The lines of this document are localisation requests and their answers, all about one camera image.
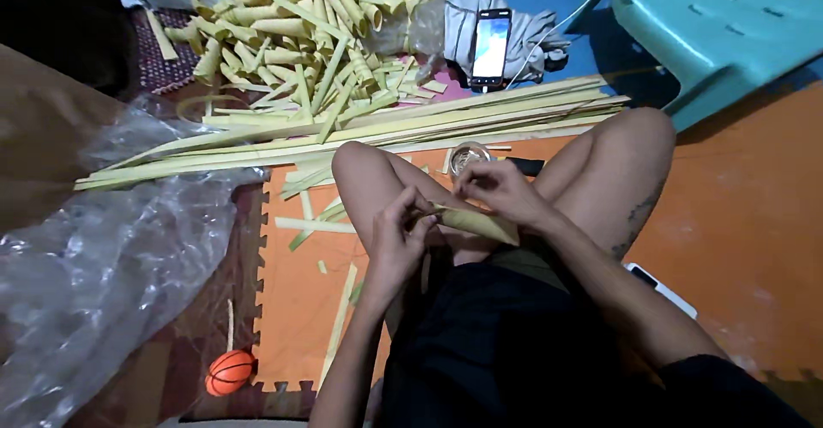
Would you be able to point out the round container of pins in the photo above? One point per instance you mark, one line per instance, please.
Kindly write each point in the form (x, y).
(469, 158)

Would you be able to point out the person's legs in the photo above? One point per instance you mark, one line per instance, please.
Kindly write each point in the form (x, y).
(611, 170)

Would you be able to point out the yellow-green leaf cone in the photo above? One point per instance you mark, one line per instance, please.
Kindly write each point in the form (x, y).
(479, 223)

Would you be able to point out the scattered short cut leaf pieces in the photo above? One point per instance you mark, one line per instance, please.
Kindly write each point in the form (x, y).
(315, 225)

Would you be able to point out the person's right fingers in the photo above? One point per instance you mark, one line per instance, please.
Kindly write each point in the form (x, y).
(471, 176)

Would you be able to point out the person's right hand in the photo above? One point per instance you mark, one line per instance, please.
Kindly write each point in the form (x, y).
(511, 198)

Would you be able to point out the person's left index finger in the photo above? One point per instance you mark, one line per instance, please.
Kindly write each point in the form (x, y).
(415, 198)

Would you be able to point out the white device with black panel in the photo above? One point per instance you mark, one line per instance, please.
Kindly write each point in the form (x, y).
(668, 296)

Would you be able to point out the clear plastic bag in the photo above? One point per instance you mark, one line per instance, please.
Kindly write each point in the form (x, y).
(421, 29)

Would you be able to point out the pink foam mat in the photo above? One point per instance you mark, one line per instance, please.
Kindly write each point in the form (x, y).
(450, 90)

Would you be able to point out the person's left forearm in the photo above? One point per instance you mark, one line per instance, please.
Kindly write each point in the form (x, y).
(348, 351)

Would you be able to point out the grey cloth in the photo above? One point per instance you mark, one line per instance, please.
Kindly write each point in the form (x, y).
(527, 32)

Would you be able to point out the person's left thumb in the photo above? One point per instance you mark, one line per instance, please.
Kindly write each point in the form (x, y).
(422, 228)

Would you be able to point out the person's body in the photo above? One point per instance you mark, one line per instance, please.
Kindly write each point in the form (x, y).
(476, 344)

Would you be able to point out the small green leaf piece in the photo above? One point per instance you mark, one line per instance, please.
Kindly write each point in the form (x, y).
(356, 293)

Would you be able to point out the thin frayed pale strip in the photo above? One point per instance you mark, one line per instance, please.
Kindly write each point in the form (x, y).
(230, 325)

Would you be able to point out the orange toy basketball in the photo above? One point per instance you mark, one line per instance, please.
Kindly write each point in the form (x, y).
(229, 372)

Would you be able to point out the bundle of long leaf strips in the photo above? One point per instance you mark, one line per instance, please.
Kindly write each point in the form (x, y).
(360, 132)

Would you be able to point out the purple patterned woven mat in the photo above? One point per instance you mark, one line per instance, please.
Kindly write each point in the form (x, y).
(151, 55)

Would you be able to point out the person's left hand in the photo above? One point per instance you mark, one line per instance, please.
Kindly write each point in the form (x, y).
(393, 248)

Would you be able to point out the person's right forearm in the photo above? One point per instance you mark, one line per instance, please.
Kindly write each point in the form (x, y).
(623, 299)

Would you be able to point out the smartphone with lit screen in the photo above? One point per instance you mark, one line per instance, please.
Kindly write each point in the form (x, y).
(491, 48)

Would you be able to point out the orange foam mat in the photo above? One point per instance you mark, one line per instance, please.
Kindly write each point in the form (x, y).
(739, 222)

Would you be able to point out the large clear plastic sheet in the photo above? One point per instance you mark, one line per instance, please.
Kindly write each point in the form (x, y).
(122, 273)

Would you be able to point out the pile of rolled leaf cones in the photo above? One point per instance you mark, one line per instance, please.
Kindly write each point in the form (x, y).
(302, 29)

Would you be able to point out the teal plastic chair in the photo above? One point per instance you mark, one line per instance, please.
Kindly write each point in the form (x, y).
(707, 35)

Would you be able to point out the narrow pale leaf strip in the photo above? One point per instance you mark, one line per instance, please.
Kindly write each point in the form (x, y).
(339, 325)

